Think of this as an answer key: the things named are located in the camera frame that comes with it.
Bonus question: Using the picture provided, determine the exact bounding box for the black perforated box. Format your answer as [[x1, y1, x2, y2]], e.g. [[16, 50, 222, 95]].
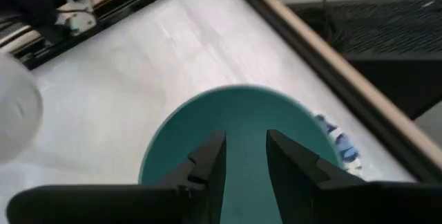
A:
[[286, 0, 442, 121]]

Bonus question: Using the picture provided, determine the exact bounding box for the teal plastic bowl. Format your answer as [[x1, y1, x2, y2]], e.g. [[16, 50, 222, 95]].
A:
[[137, 84, 345, 224]]

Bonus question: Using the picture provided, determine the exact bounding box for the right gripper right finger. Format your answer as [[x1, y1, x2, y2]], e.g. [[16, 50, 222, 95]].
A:
[[266, 129, 365, 224]]

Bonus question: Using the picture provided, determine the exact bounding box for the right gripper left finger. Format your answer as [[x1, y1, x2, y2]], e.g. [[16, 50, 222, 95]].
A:
[[162, 131, 227, 224]]

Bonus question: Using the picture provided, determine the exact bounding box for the white paper bowl blue pattern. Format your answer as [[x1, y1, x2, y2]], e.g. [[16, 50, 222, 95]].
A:
[[314, 113, 363, 178]]

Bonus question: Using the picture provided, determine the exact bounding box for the plain white plastic bowl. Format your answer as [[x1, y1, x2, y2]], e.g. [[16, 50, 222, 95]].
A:
[[0, 53, 45, 165]]

